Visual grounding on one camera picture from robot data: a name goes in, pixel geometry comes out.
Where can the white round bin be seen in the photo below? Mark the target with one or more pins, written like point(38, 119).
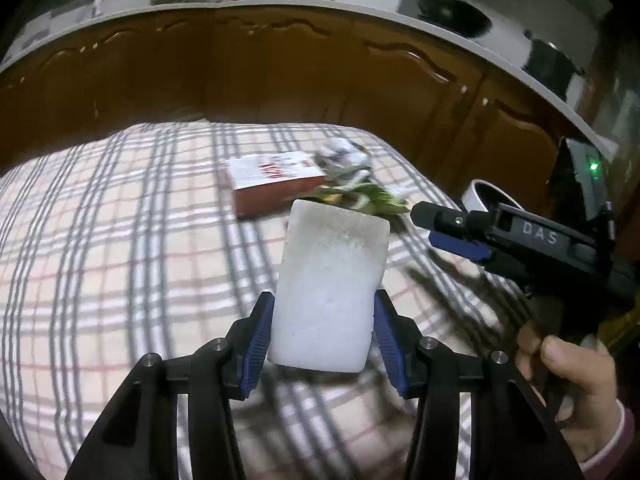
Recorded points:
point(472, 195)

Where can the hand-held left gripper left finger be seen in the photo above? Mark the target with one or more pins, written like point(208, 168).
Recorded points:
point(257, 340)

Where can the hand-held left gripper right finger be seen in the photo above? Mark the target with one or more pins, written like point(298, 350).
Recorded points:
point(387, 340)

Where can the black cooking pot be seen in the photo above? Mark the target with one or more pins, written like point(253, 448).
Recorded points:
point(550, 62)

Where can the white kitchen countertop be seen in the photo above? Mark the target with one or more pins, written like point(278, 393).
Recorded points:
point(310, 6)

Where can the black wok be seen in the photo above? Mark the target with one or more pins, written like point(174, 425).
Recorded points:
point(450, 12)

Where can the crumpled white paper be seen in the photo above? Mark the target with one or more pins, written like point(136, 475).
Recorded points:
point(340, 152)

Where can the green crumpled wrapper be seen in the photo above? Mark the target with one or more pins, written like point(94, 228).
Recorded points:
point(380, 200)

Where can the person's right hand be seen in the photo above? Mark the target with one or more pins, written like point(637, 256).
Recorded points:
point(585, 385)

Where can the plaid tablecloth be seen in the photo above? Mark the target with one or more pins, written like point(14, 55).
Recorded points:
point(125, 260)

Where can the white foam block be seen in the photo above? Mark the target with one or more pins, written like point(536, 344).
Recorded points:
point(330, 285)

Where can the white soap dispenser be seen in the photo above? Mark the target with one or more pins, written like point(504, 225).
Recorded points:
point(97, 6)

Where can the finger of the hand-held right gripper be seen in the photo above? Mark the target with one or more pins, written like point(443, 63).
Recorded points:
point(440, 217)
point(457, 246)

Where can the red and white box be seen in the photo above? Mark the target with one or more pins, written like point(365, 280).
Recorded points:
point(270, 195)

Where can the wooden base cabinets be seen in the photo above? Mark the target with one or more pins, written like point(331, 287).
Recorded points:
point(250, 75)

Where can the person's right forearm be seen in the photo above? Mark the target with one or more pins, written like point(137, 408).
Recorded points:
point(615, 455)

